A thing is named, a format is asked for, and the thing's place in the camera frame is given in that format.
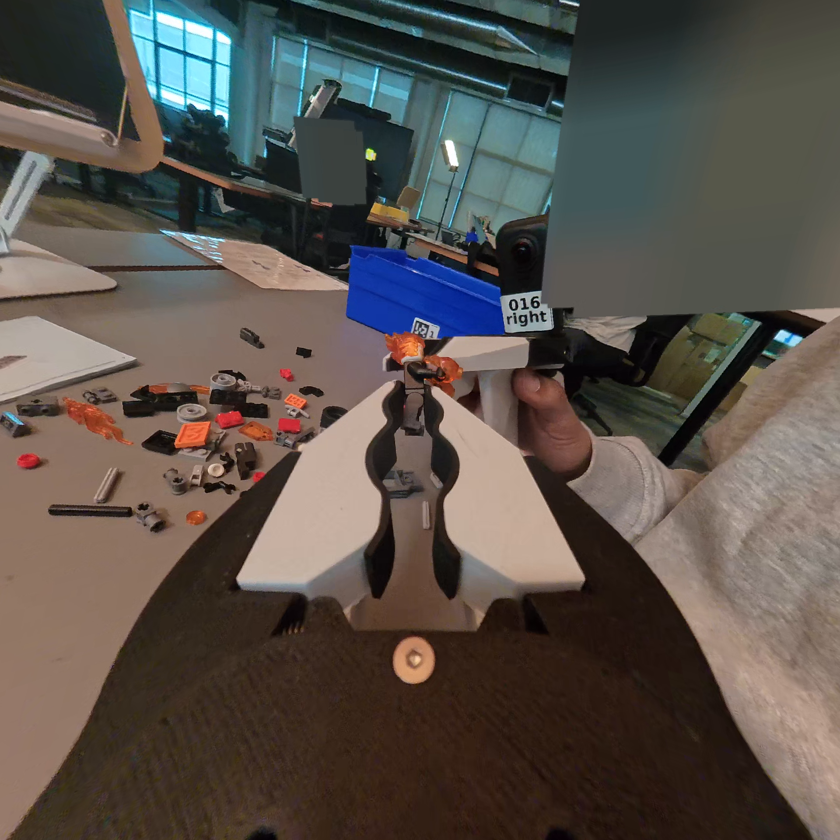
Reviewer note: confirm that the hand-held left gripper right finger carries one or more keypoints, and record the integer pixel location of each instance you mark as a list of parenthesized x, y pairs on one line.
[(505, 525)]

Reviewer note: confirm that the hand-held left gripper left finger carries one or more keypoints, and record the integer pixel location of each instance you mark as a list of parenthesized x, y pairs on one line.
[(315, 518)]

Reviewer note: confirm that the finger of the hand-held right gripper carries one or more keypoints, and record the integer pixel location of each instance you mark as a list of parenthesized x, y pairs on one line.
[(472, 394), (492, 351)]

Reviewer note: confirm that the black flaming lego minifigure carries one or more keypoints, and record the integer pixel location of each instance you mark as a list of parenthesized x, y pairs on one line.
[(415, 380)]

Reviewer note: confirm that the pile of lego pieces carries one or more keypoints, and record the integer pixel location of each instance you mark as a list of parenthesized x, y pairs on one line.
[(197, 433)]

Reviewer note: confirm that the person's right forearm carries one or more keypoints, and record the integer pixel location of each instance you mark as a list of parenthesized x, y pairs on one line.
[(630, 485)]

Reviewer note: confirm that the lego instruction booklet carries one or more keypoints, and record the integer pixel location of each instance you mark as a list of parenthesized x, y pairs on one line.
[(52, 358)]

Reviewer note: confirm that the person's right hand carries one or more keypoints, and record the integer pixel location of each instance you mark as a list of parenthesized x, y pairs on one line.
[(554, 433)]

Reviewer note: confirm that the blue plastic bin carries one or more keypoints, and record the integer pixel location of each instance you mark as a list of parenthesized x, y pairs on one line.
[(420, 295)]

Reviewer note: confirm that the studio light on stand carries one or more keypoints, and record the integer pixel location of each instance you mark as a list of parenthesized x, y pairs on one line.
[(451, 154)]

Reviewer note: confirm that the cardboard boxes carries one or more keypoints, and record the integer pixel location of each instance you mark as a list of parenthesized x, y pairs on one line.
[(715, 354)]

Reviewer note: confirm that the laminated paper sheet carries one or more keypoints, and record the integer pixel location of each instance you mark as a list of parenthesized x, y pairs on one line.
[(262, 262)]

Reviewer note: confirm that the person's grey sweatshirt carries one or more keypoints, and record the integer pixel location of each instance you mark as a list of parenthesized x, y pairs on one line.
[(754, 558)]

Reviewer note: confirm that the wooden office desk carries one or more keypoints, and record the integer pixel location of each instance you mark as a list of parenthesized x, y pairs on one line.
[(229, 184)]

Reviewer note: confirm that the dark screen tablet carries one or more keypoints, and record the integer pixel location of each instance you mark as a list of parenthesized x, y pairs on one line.
[(59, 59)]

